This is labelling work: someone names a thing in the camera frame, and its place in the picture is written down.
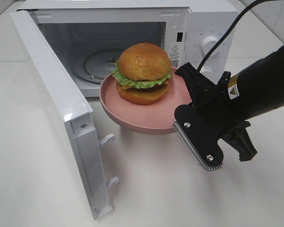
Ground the white warning label sticker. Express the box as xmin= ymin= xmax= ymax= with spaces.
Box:
xmin=168 ymin=43 xmax=180 ymax=68

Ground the white microwave oven body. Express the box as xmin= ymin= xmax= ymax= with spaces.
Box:
xmin=16 ymin=0 xmax=238 ymax=97

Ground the burger with lettuce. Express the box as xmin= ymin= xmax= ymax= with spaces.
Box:
xmin=112 ymin=43 xmax=171 ymax=105

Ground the white lower timer knob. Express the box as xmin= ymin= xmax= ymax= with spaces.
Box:
xmin=200 ymin=66 xmax=213 ymax=79

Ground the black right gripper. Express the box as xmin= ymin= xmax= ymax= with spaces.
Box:
xmin=175 ymin=62 xmax=257 ymax=162

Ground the pink round plate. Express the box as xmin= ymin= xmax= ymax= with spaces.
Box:
xmin=99 ymin=67 xmax=192 ymax=135

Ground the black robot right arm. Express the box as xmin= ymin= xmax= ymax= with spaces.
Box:
xmin=188 ymin=45 xmax=284 ymax=165

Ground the white upper power knob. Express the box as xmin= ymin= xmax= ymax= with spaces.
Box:
xmin=201 ymin=34 xmax=220 ymax=55

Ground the glass microwave turntable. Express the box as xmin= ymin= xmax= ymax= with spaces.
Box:
xmin=69 ymin=40 xmax=133 ymax=85

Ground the white microwave door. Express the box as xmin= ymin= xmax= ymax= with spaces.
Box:
xmin=11 ymin=10 xmax=119 ymax=220

